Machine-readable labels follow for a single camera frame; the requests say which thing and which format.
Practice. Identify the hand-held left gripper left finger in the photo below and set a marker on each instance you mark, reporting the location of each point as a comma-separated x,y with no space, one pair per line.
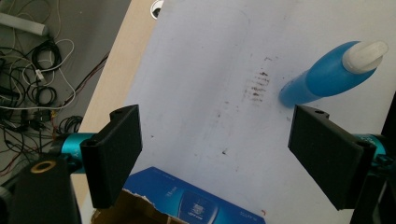
109,155

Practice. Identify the grey plastic tube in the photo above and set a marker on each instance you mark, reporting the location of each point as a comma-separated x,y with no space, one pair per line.
21,24

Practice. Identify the brown cardboard box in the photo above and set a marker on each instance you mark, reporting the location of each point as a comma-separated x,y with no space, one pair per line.
186,199

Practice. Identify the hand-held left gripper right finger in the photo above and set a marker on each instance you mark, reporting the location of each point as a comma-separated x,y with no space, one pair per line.
323,149

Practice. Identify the blue bottle with white cap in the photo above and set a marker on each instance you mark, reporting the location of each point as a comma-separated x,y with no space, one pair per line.
327,77

